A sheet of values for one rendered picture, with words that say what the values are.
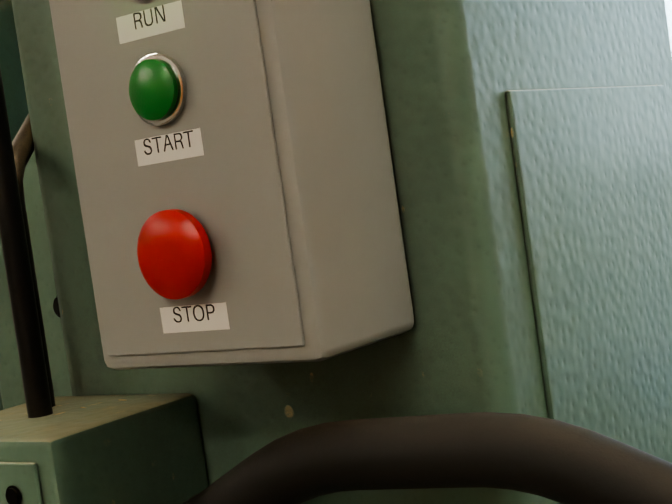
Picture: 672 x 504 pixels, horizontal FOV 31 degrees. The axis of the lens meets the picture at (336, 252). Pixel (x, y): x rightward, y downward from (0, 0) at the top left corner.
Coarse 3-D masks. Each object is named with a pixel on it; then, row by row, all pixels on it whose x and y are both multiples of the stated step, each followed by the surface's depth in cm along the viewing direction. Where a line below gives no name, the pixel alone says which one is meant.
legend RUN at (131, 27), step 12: (180, 0) 40; (144, 12) 41; (156, 12) 41; (168, 12) 40; (180, 12) 40; (120, 24) 42; (132, 24) 41; (144, 24) 41; (156, 24) 41; (168, 24) 40; (180, 24) 40; (120, 36) 42; (132, 36) 41; (144, 36) 41
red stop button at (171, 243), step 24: (168, 216) 40; (192, 216) 40; (144, 240) 41; (168, 240) 40; (192, 240) 40; (144, 264) 41; (168, 264) 40; (192, 264) 40; (168, 288) 41; (192, 288) 40
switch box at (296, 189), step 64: (64, 0) 43; (128, 0) 41; (192, 0) 40; (256, 0) 38; (320, 0) 40; (64, 64) 43; (128, 64) 42; (192, 64) 40; (256, 64) 39; (320, 64) 40; (128, 128) 42; (192, 128) 40; (256, 128) 39; (320, 128) 40; (384, 128) 43; (128, 192) 42; (192, 192) 41; (256, 192) 39; (320, 192) 39; (384, 192) 42; (128, 256) 43; (256, 256) 40; (320, 256) 39; (384, 256) 42; (128, 320) 43; (256, 320) 40; (320, 320) 39; (384, 320) 42
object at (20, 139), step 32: (0, 96) 49; (0, 128) 49; (0, 160) 49; (0, 192) 49; (0, 224) 49; (32, 256) 52; (32, 288) 50; (32, 320) 49; (32, 352) 49; (32, 384) 49; (32, 416) 49
